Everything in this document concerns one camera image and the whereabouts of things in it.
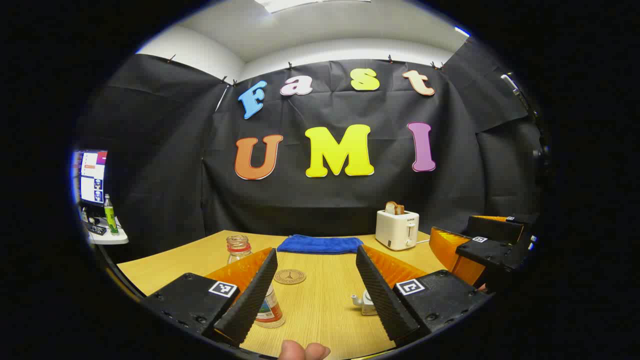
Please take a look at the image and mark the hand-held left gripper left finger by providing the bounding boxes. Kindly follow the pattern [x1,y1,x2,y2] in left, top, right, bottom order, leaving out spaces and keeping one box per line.
[142,247,279,347]

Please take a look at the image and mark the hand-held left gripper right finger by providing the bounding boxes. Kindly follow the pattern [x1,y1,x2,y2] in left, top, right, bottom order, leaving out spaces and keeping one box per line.
[355,244,494,348]

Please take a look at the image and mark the white teacup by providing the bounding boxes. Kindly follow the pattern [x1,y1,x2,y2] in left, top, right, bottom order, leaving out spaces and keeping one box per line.
[350,289,379,317]

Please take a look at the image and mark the clear plastic water bottle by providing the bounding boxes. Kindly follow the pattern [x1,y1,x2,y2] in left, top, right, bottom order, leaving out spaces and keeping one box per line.
[226,234,286,329]

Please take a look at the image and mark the green drink bottle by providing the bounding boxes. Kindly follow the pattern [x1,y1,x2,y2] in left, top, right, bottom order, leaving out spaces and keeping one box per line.
[103,194,120,236]

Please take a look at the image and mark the white toaster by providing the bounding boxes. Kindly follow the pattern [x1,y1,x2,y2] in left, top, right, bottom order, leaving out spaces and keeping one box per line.
[375,209,421,251]

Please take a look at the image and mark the blue towel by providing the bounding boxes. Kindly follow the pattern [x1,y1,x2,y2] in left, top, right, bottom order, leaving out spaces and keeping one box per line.
[276,234,364,255]

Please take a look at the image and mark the white side table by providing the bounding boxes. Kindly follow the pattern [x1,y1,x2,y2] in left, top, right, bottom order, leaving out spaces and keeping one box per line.
[81,215,130,246]

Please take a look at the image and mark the computer monitor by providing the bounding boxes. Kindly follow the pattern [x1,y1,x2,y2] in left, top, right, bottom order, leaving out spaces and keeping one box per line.
[74,149,109,206]

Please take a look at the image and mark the ceiling light panel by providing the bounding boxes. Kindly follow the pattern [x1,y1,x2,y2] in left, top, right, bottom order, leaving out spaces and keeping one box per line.
[254,0,372,14]

